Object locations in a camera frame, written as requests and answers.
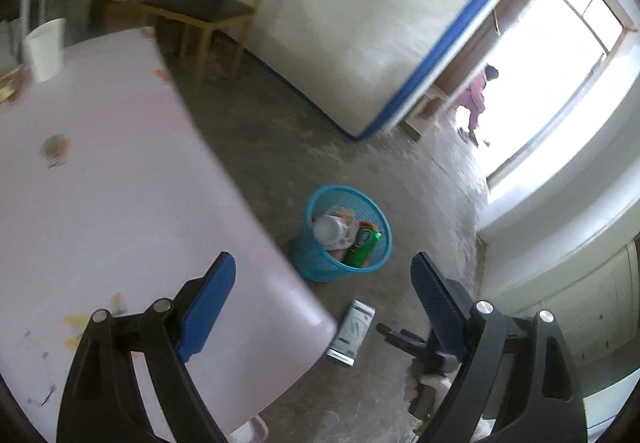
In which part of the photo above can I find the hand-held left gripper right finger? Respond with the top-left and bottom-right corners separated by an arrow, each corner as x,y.
410,250 -> 588,443

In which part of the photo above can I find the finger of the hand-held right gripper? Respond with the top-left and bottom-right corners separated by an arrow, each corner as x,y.
377,323 -> 432,357

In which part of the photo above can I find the yellow snack packet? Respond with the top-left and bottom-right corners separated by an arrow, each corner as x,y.
0,70 -> 18,104

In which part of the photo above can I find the wooden chair black cushion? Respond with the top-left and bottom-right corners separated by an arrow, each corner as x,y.
142,0 -> 288,84

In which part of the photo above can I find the white mattress blue edge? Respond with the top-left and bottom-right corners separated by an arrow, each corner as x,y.
227,0 -> 546,141

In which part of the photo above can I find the grey box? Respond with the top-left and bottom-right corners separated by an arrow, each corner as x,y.
326,299 -> 377,368

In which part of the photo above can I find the window frame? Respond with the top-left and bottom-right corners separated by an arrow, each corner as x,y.
430,0 -> 640,204

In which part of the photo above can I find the white paper cup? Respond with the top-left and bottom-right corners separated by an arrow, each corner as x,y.
24,18 -> 67,84

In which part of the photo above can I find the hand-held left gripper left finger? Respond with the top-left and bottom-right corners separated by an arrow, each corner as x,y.
56,250 -> 237,443

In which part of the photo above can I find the wooden stool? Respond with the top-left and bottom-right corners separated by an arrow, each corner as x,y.
402,88 -> 451,141

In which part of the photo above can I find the green red snack bag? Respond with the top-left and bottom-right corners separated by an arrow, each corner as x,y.
342,222 -> 382,268

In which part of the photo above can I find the person's right hand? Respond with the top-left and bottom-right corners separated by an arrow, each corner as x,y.
404,372 -> 453,398

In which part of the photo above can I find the white panelled cabinet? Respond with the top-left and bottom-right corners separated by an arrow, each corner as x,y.
480,233 -> 640,443

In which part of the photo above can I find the blue mesh waste basket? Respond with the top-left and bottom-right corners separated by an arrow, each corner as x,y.
291,184 -> 393,284

